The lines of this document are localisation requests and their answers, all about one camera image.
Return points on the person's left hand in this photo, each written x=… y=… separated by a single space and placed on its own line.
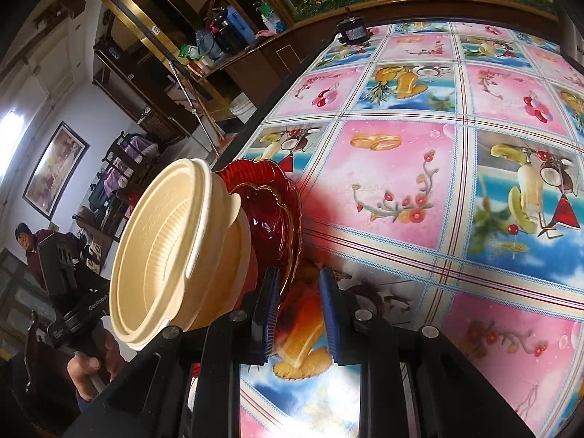
x=80 y=368

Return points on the beige plastic bowl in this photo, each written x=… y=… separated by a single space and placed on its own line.
x=169 y=251

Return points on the white plastic bucket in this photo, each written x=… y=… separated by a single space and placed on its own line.
x=242 y=108

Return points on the small black jar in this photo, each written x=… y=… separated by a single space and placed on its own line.
x=352 y=31

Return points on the clothes drying rack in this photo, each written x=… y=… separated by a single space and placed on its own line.
x=126 y=168

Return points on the framed wall painting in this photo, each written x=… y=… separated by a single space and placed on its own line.
x=60 y=158

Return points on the white paper bowl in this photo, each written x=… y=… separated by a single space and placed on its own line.
x=230 y=276

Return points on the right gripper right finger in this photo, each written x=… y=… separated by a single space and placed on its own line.
x=346 y=334

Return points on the seated person in background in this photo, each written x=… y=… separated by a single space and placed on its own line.
x=29 y=242

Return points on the mop with metal handle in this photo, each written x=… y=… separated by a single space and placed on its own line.
x=214 y=134

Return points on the colourful patterned tablecloth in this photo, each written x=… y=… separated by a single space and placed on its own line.
x=440 y=171

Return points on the wooden sideboard counter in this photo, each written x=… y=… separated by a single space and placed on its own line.
x=260 y=70

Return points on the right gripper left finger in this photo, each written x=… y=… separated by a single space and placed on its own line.
x=255 y=322

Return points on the small red gold-rimmed plate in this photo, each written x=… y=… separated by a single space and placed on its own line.
x=271 y=229

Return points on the blue plastic bottle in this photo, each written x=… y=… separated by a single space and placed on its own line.
x=240 y=24

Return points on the large red scalloped plate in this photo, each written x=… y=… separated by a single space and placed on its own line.
x=265 y=172

